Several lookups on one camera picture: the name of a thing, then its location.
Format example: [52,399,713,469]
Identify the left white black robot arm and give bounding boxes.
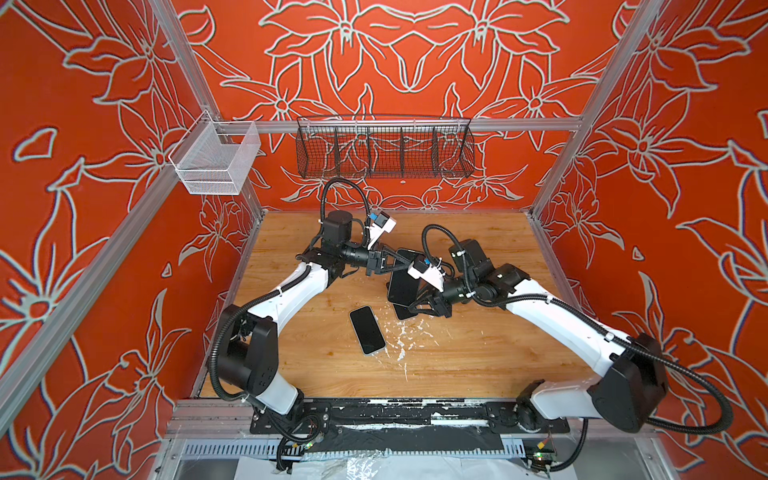
[208,177,410,422]

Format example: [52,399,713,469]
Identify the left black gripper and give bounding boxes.
[339,243,408,280]

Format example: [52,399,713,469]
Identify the phone in white case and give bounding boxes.
[349,306,386,355]

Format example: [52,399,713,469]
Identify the phone in pink case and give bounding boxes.
[392,304,419,321]

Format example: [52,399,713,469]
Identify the phone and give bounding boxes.
[392,304,419,321]
[349,306,386,355]
[387,248,424,307]

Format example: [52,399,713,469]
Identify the clear plastic bin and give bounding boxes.
[169,116,261,196]

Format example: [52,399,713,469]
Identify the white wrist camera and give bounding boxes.
[366,211,396,250]
[407,256,445,292]

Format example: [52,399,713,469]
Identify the black wire basket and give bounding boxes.
[295,114,476,180]

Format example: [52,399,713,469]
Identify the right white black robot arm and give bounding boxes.
[413,224,734,435]

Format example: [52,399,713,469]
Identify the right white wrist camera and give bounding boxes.
[407,256,445,292]

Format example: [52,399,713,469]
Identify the aluminium frame rails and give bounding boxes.
[0,0,768,480]

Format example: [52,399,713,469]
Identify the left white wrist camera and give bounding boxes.
[366,211,396,250]

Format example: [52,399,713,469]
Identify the small green circuit board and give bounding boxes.
[524,445,557,472]

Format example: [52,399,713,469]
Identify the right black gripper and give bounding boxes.
[405,273,478,319]

